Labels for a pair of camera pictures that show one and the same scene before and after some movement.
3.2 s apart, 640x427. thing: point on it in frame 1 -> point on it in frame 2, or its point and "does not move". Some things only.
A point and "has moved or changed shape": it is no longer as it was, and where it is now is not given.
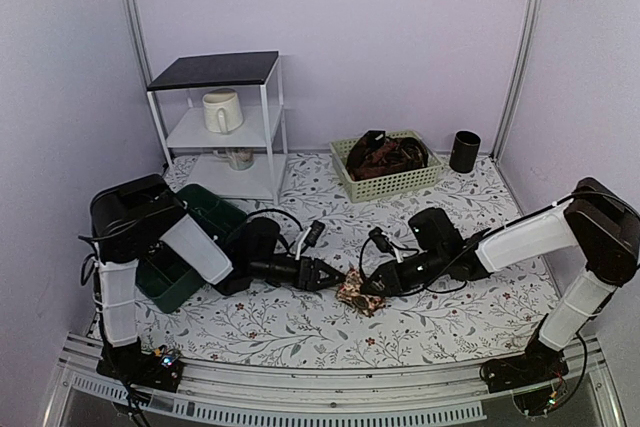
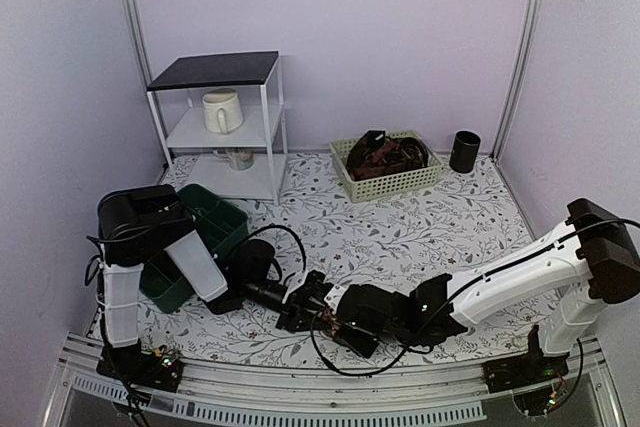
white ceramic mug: x=221 y=110 does not move
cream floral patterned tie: x=350 y=294 has moved or changed shape
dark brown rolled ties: x=376 y=154 does not move
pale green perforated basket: x=368 y=189 does not move
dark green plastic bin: x=167 y=277 does not move
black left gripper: x=308 y=278 -> x=295 y=319
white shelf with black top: x=222 y=120 does not move
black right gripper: x=394 y=281 -> x=347 y=346
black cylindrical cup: x=464 y=151 does not move
